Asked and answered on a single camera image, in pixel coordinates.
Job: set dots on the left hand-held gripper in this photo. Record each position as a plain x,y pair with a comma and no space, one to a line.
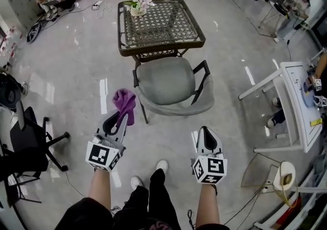
98,155

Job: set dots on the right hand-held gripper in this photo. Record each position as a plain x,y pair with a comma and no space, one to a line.
215,166

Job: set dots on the purple cleaning cloth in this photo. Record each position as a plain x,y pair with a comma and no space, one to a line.
125,103

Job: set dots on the grey armchair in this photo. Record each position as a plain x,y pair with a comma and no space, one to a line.
166,80

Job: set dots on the person's left forearm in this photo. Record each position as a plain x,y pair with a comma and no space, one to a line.
100,185

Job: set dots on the person's right forearm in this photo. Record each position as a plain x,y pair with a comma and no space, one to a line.
207,203

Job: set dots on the black office chair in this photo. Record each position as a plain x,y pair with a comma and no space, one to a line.
10,93
23,134

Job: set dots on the person's right white shoe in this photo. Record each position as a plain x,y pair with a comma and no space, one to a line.
162,165

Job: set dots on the person's white shoe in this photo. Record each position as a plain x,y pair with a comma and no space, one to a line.
162,165
136,182

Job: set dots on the person's left white shoe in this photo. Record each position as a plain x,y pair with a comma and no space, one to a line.
136,182

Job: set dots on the white power strip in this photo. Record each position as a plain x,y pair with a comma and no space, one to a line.
267,188
98,4

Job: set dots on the person's black trousers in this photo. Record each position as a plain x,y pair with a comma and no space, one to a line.
158,198

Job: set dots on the person's black printed shirt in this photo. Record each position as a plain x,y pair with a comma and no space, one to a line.
81,216

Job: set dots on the white storage shelf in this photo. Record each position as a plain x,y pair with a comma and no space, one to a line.
265,225

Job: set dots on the white work table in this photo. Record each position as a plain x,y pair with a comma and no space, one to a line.
293,83

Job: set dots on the red flat item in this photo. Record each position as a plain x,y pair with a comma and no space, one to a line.
290,211

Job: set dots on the small yellow object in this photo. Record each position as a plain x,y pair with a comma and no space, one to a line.
316,122

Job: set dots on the blue round plate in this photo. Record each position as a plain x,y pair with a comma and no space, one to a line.
307,96

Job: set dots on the brown wicker glass-top table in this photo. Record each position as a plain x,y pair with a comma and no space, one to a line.
161,22

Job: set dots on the white pot with flowers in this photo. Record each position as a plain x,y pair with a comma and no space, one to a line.
139,9

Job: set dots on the black wheel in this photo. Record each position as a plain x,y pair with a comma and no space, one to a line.
34,32

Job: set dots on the folding stand table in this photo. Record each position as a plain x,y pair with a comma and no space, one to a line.
279,6

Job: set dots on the black metal frame chair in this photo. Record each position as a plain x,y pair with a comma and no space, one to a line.
15,180

